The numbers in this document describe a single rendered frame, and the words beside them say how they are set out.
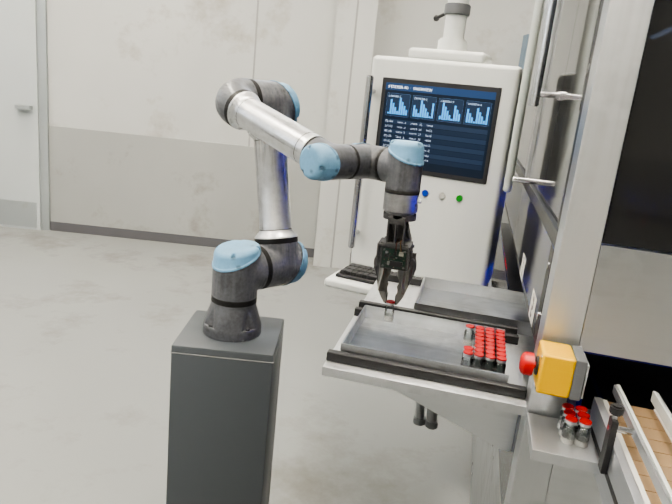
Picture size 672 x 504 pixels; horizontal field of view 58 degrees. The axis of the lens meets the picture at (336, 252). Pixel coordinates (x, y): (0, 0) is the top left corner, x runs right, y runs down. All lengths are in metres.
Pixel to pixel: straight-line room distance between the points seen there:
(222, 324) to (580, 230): 0.87
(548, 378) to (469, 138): 1.15
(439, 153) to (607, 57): 1.08
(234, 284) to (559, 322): 0.77
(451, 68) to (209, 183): 3.50
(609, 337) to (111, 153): 4.80
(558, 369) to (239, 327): 0.79
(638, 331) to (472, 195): 1.04
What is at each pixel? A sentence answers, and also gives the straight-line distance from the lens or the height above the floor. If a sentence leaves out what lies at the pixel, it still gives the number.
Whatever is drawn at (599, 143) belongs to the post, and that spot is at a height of 1.38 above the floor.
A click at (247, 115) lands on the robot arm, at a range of 1.44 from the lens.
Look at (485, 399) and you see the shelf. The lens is 1.23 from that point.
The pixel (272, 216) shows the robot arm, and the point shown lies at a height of 1.09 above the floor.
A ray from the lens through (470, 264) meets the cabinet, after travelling 2.14.
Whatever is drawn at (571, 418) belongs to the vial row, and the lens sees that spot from 1.13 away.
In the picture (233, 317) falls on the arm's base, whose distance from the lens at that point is 1.54.
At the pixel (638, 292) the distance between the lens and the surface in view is 1.16.
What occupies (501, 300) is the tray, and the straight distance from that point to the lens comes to 1.83.
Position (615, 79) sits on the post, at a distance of 1.11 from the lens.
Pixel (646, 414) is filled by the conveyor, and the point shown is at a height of 0.93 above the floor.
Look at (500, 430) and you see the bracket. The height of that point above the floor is 0.77.
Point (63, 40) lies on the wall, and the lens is 5.65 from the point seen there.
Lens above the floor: 1.42
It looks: 15 degrees down
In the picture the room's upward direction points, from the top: 6 degrees clockwise
